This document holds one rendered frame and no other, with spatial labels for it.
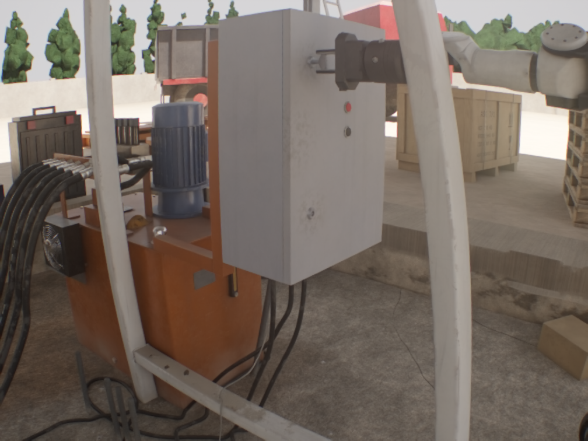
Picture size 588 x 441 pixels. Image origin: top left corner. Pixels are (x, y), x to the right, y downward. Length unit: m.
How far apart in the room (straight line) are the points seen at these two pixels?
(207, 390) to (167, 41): 8.40
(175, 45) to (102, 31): 7.94
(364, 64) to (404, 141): 3.51
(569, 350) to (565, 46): 1.54
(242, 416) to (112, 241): 0.65
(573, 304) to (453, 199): 1.76
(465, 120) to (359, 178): 2.87
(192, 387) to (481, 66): 1.15
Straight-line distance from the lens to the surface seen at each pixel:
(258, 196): 1.07
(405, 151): 4.41
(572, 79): 0.80
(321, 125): 1.07
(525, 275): 2.45
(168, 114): 1.76
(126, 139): 1.82
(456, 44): 0.83
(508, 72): 0.80
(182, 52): 9.40
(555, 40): 0.78
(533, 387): 1.99
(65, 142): 3.41
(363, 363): 2.00
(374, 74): 0.91
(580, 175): 3.02
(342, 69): 0.96
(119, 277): 1.54
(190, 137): 1.77
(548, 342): 2.19
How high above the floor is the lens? 1.08
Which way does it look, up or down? 16 degrees down
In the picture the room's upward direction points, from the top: straight up
